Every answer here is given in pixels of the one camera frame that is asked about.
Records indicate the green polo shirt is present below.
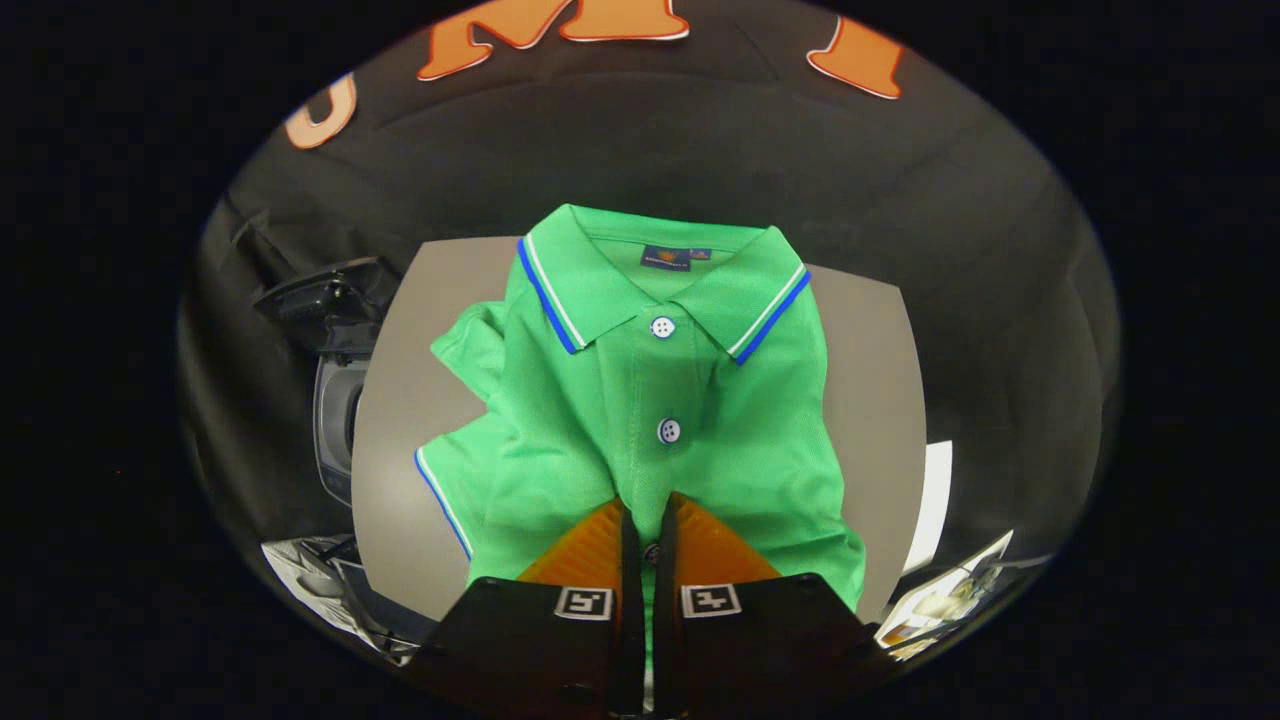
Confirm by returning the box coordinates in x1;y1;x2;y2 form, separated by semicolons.
415;203;867;617

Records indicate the white board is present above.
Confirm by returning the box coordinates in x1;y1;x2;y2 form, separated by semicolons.
903;440;954;578

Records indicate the grey white crumpled sheet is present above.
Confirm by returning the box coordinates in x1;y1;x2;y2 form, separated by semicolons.
260;535;423;663

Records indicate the black backdrop cloth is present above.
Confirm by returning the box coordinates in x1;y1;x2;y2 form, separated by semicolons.
180;0;1121;641

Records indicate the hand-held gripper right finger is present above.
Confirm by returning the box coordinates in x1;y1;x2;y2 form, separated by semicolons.
655;492;896;717

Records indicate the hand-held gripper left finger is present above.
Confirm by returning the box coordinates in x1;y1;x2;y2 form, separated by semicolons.
405;497;646;717

